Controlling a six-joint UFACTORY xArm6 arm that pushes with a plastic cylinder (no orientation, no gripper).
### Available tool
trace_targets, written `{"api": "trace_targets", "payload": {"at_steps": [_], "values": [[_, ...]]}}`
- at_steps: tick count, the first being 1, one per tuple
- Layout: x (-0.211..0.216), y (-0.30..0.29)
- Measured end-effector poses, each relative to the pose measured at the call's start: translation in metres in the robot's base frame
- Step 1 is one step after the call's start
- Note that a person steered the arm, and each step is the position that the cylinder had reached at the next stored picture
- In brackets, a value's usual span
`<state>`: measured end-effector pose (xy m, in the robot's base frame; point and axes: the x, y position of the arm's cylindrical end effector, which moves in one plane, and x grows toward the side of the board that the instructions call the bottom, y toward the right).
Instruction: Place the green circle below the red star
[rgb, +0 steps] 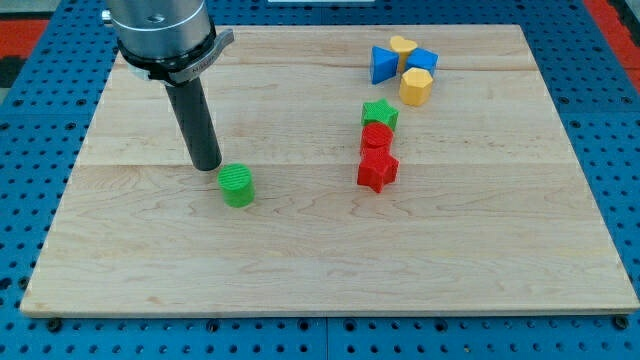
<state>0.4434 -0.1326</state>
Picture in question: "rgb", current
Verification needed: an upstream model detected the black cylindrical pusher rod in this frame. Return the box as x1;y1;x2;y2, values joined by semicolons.
165;78;222;171

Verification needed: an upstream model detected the green cylinder block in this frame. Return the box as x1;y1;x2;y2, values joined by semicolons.
217;163;255;208

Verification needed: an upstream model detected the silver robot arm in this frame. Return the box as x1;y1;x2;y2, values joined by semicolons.
101;0;235;171

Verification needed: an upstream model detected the green star block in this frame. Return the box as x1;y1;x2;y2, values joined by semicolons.
361;98;399;131

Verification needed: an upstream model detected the red star block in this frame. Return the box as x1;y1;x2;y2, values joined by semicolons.
357;149;399;193

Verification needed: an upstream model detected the red cylinder block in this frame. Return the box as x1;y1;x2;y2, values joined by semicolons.
360;122;394;154

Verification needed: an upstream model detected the blue triangle block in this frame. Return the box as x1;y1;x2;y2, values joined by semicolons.
369;46;399;85

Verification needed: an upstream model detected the yellow heart block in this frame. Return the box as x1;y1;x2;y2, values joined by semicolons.
389;35;418;73

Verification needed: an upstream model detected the yellow hexagon block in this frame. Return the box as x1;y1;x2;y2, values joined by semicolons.
399;67;434;106

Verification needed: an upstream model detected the blue cube block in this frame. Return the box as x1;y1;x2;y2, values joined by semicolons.
405;48;439;76

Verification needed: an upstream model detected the wooden board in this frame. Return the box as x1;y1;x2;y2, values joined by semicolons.
21;25;639;318

